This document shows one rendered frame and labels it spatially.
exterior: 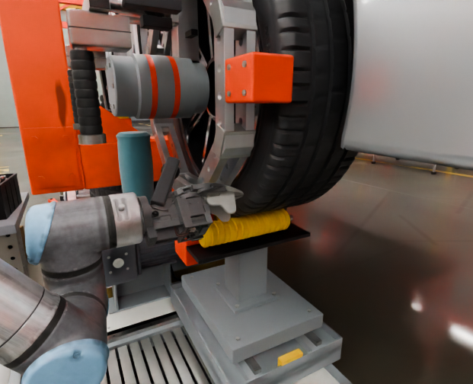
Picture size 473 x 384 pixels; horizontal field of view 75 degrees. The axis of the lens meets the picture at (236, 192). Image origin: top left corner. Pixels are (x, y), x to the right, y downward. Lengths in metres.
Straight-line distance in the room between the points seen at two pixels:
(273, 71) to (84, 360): 0.45
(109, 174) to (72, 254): 0.71
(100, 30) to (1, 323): 0.42
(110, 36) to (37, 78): 0.64
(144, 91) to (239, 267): 0.54
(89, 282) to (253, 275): 0.54
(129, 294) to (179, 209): 0.84
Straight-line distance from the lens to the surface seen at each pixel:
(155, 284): 1.37
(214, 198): 0.60
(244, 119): 0.57
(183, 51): 0.79
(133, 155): 0.86
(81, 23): 0.58
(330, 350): 1.02
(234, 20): 0.57
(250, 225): 0.78
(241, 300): 1.00
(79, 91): 0.58
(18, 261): 1.46
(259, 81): 0.48
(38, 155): 1.20
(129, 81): 0.71
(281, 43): 0.56
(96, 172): 1.22
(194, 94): 0.74
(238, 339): 0.89
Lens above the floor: 0.81
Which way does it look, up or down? 16 degrees down
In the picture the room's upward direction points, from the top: straight up
